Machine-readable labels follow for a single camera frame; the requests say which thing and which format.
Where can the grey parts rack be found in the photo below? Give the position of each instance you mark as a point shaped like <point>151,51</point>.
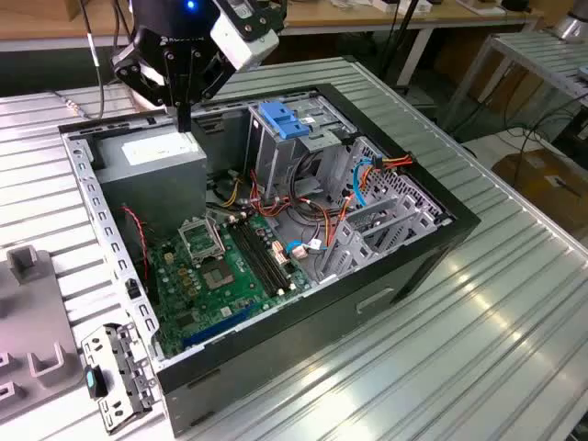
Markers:
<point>32,317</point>

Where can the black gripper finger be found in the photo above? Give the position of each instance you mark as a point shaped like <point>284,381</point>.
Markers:
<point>138,69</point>
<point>216,75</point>

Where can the beige board connector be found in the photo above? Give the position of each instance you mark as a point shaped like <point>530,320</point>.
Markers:
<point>279,255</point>

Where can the black clip with blue button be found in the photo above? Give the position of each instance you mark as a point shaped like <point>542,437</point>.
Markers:
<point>92,381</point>

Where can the blue expansion slot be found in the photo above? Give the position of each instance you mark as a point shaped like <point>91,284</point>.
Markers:
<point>216,327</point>

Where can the pale blue device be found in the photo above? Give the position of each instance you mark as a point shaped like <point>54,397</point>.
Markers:
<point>583,71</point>

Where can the green motherboard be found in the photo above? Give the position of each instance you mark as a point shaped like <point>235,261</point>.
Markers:
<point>239,298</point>

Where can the grey metal disk bay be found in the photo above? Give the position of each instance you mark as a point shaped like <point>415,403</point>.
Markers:
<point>351,248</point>

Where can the grey optical drive cage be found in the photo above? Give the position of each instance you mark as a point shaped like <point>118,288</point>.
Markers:
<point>271,156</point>

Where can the black RAM slot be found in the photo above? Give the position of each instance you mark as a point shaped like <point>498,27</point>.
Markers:
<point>251,257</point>
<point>268,257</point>
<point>256,257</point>
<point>263,257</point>

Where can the stacked brown cardboard boxes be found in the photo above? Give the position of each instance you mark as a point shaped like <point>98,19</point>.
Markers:
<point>523,94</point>

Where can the thin locking lever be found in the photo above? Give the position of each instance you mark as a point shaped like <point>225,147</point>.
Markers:
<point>216,234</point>

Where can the metal slat side table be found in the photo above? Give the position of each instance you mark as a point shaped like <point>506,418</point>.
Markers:
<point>562,73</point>

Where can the white plug connector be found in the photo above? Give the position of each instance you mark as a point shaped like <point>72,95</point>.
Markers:
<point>298,252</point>

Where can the large brown cardboard box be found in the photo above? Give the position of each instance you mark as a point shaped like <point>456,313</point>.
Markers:
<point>542,184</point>

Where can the metal slot cover retainer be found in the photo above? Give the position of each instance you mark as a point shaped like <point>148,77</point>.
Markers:
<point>131,367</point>

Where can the CPU socket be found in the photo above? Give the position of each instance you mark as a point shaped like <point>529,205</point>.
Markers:
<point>216,275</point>

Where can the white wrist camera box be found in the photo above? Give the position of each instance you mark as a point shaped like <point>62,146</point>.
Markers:
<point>239,43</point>

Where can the black open PC case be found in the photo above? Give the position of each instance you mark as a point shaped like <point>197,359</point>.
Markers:
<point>285,349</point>

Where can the small brown cardboard box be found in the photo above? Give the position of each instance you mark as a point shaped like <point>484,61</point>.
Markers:
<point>73,8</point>

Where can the long wooden desk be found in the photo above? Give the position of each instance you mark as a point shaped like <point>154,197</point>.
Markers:
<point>331,18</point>

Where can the blue plastic drive latch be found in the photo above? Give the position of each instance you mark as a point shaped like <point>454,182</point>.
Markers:
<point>280,119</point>

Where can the grey power supply unit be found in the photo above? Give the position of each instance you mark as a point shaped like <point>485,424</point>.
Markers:
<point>151,188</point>

